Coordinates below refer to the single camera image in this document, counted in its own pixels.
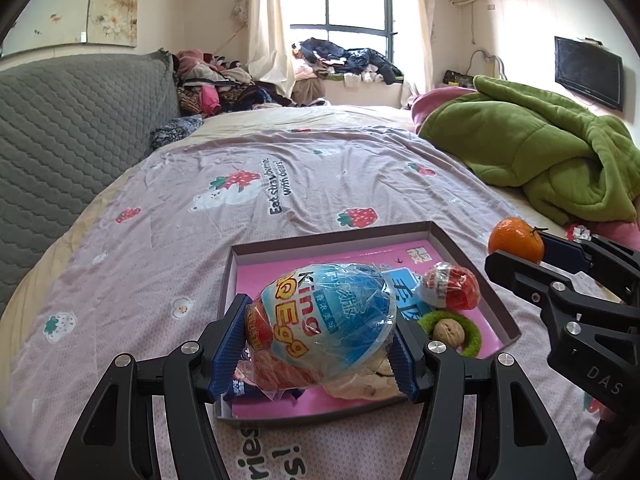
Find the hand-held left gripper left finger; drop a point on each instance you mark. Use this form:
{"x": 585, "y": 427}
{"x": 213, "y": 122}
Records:
{"x": 227, "y": 355}

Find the blue toy egg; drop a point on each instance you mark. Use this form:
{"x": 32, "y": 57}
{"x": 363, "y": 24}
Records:
{"x": 325, "y": 320}

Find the strawberry printed bedsheet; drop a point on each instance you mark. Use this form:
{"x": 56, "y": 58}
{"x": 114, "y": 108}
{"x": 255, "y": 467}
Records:
{"x": 175, "y": 260}

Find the cream dotted scrunchie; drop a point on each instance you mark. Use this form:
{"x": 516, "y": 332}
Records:
{"x": 365, "y": 385}

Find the dark small box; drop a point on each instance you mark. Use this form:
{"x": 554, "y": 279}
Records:
{"x": 457, "y": 78}

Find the green fleece blanket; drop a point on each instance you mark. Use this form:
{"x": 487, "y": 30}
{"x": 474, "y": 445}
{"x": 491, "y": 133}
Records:
{"x": 525, "y": 135}

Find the white air conditioner pipe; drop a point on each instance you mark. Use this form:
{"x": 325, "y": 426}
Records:
{"x": 473, "y": 25}

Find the pink and blue book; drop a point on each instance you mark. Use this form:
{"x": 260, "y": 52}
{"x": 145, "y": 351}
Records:
{"x": 390, "y": 255}

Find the pile of mixed clothes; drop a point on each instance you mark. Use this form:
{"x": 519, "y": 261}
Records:
{"x": 210, "y": 95}

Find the walnut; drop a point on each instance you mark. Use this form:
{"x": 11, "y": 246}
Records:
{"x": 449, "y": 332}

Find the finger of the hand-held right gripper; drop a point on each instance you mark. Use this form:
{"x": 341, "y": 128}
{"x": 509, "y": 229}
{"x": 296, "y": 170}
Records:
{"x": 562, "y": 252}
{"x": 525, "y": 275}

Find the grey quilted headboard cover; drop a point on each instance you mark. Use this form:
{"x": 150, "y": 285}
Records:
{"x": 75, "y": 135}

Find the orange mandarin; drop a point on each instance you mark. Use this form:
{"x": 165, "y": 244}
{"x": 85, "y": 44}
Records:
{"x": 515, "y": 240}

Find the green fuzzy scrunchie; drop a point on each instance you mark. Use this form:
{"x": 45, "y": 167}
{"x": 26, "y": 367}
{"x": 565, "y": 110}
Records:
{"x": 472, "y": 337}

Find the dark patterned cloth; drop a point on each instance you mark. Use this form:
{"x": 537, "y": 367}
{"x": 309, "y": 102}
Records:
{"x": 175, "y": 130}

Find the floral wall painting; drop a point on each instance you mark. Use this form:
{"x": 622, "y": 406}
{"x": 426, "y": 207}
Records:
{"x": 110, "y": 5}

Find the pile of dark jackets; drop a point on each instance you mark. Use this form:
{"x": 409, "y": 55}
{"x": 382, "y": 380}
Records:
{"x": 350, "y": 57}

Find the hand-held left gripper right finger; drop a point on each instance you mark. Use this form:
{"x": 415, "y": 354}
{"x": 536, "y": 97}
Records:
{"x": 405, "y": 365}

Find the red white candy wrapper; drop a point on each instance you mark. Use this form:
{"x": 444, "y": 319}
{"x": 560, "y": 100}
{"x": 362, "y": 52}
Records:
{"x": 577, "y": 232}

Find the grey shallow cardboard box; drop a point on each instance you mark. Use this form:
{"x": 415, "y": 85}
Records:
{"x": 300, "y": 252}

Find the cream curtain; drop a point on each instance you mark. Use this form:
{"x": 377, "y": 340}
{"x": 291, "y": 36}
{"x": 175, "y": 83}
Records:
{"x": 412, "y": 20}
{"x": 270, "y": 20}

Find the red toy egg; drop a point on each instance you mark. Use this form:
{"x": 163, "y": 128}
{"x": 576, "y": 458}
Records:
{"x": 455, "y": 287}

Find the blue cookie packet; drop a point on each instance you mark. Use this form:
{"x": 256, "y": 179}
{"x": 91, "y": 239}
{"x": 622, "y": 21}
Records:
{"x": 237, "y": 390}

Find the black wall television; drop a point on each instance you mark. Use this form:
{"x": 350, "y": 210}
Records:
{"x": 587, "y": 72}

